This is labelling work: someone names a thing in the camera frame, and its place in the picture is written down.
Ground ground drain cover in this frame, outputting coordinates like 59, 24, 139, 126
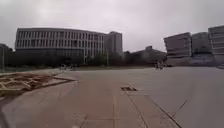
120, 85, 138, 92

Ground low distant building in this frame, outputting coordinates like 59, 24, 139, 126
123, 45, 167, 66

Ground person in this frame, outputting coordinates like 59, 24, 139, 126
155, 60, 164, 71

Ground large curved windowed building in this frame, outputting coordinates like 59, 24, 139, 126
14, 27, 124, 67

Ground grey stepped building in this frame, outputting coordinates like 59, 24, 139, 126
163, 24, 224, 67

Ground dark trees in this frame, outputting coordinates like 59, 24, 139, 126
0, 43, 15, 69

